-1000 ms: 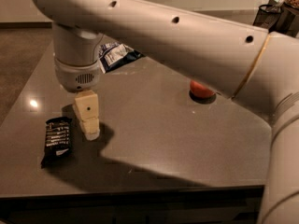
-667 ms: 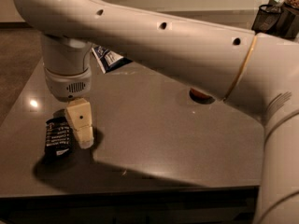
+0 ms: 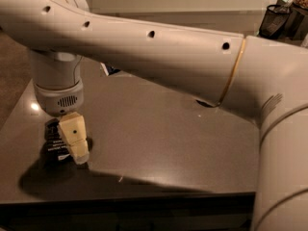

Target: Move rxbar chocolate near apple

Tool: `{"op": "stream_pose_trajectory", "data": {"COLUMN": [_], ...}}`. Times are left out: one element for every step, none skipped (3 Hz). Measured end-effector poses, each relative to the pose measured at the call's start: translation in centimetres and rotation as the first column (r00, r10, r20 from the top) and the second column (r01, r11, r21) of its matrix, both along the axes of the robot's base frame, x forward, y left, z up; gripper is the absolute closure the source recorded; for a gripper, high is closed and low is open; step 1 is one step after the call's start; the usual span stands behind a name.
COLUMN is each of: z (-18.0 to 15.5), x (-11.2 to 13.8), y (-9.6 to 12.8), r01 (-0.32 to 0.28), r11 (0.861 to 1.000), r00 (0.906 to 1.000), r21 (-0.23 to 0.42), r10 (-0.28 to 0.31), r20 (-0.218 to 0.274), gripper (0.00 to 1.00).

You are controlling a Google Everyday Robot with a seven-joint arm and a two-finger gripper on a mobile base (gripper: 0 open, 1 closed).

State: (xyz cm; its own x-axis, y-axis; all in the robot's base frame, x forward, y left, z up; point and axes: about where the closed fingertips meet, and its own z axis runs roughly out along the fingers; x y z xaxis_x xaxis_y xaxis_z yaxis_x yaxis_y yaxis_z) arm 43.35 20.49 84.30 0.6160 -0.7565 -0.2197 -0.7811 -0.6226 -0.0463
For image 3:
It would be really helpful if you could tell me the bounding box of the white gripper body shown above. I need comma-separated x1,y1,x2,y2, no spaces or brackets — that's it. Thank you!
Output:
34,81,84,116

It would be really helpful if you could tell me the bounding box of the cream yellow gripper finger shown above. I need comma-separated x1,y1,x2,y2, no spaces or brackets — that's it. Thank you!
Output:
58,112,90,165

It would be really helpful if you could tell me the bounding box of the black rxbar chocolate wrapper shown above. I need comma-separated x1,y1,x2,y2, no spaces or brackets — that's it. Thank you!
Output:
43,118,71,162

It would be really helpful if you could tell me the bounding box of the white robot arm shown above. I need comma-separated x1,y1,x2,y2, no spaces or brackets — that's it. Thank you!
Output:
0,0,308,231

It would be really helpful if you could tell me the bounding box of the blue white chip bag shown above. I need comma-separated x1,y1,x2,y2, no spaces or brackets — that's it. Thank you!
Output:
101,63,119,76

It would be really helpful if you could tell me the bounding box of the black mesh pen cup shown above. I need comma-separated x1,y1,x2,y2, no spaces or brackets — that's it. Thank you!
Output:
259,4,291,39

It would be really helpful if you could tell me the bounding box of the dark box with snacks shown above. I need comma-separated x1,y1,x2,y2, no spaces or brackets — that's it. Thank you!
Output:
280,0,308,40

